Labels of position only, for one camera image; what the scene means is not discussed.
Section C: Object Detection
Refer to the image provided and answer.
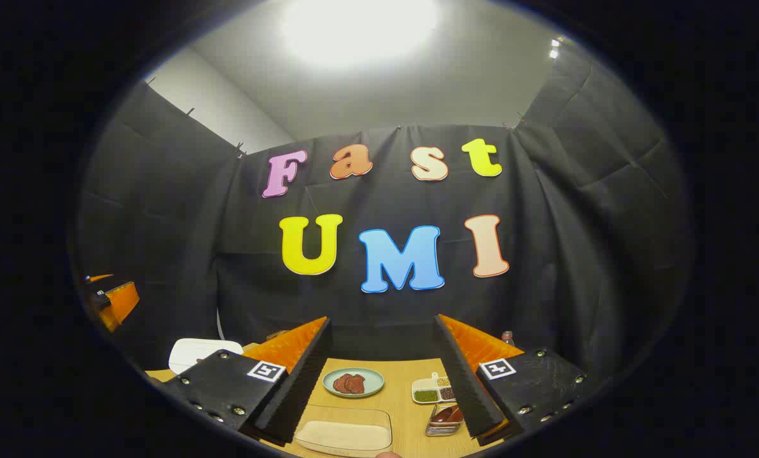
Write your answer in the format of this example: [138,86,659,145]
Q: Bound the white divided dish of beans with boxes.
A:
[412,373,456,405]

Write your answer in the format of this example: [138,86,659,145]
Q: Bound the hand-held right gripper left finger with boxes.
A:
[163,316,333,446]

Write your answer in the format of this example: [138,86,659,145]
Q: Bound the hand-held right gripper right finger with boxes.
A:
[435,314,588,446]

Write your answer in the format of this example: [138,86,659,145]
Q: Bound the black backdrop cloth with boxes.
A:
[77,48,695,382]

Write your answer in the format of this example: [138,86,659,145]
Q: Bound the large ceiling light panel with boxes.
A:
[281,0,440,67]

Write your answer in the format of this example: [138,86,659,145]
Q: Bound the white rice cooker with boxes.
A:
[168,338,244,375]

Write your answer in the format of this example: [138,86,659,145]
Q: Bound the metal wire chopstick holder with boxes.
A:
[425,403,466,437]

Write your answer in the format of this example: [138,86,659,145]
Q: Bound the pale green plate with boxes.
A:
[323,368,385,399]

